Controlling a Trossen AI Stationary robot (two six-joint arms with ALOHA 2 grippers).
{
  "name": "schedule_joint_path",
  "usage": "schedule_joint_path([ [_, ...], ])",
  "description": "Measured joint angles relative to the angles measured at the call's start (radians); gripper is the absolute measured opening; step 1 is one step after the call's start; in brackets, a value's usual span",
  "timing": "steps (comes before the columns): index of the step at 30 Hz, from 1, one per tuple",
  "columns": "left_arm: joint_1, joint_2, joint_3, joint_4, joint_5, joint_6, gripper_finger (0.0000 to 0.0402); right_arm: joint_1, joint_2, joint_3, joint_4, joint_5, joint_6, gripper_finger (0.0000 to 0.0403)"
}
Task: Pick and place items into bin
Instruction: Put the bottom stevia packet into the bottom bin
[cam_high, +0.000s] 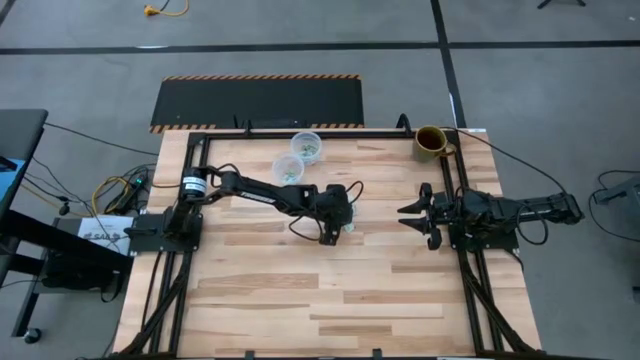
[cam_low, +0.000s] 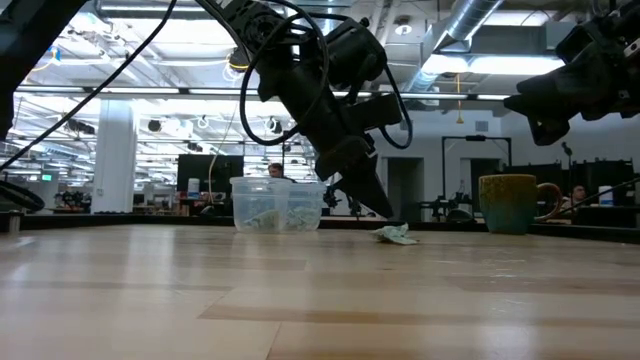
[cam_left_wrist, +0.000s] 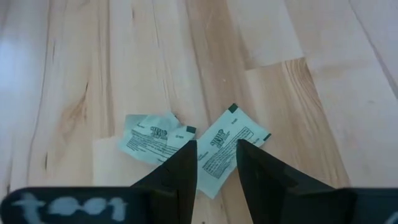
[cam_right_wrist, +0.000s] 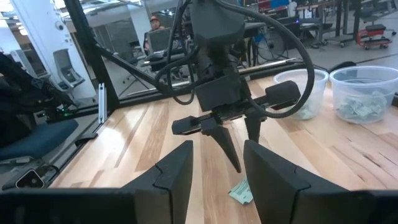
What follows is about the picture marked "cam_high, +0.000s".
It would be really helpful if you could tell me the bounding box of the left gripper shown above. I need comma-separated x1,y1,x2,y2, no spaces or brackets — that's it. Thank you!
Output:
310,182,358,247

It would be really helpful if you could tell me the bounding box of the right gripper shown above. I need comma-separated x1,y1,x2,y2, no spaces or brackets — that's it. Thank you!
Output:
397,181,455,252

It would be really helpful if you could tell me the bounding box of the clear plastic deli cup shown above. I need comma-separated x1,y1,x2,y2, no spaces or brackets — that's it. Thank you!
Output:
289,130,324,167
271,152,306,187

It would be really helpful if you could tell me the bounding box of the olive and teal ceramic mug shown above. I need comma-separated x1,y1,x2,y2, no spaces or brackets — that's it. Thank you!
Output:
412,124,458,164

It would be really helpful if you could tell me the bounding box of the black hazard-striped floor mat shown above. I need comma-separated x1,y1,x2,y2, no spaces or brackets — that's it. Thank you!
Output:
148,74,366,135

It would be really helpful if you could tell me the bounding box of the grey floor device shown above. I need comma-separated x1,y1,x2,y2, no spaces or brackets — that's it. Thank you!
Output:
593,172,640,206

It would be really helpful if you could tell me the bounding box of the black power strip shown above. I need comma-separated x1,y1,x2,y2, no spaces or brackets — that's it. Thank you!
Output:
115,172,150,214

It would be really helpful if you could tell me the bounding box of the white printed paper sheet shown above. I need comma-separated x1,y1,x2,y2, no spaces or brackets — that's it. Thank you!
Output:
77,214,135,257

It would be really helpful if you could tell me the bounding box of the black tripod base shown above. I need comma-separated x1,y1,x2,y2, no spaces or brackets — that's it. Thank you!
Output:
537,0,587,10

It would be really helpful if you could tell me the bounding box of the black equipment cart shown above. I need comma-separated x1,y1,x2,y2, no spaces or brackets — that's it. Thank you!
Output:
0,208,136,346

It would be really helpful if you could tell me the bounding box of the black desk top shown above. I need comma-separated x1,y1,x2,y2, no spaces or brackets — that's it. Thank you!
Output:
0,108,50,221

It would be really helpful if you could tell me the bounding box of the blue panel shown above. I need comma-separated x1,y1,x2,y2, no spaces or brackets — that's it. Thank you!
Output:
0,157,27,204

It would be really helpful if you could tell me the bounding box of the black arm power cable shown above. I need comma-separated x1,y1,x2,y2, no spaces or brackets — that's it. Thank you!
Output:
442,126,569,196

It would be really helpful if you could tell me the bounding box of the black aluminium table frame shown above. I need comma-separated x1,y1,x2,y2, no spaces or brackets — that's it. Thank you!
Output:
112,127,544,360

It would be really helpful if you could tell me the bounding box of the yellow coiled cable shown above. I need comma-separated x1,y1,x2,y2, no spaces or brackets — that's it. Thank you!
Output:
89,175,132,210

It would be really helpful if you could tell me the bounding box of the yellow extension cable with plug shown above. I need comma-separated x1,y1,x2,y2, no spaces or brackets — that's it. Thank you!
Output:
143,0,191,18

